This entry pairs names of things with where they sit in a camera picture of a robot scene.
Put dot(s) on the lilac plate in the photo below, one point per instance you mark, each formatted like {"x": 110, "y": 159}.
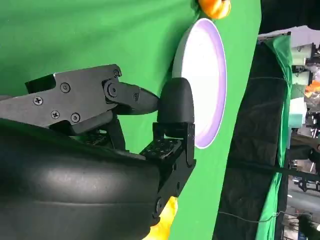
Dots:
{"x": 205, "y": 62}

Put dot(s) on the orange and white bread roll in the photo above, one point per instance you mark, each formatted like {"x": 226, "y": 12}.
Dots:
{"x": 215, "y": 8}
{"x": 167, "y": 220}

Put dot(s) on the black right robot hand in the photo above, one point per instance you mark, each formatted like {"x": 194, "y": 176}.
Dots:
{"x": 75, "y": 180}

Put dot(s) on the black backdrop cloth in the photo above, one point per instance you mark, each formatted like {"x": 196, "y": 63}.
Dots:
{"x": 255, "y": 137}

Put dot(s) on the green background table cloth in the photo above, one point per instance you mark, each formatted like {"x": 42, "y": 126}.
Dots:
{"x": 283, "y": 75}

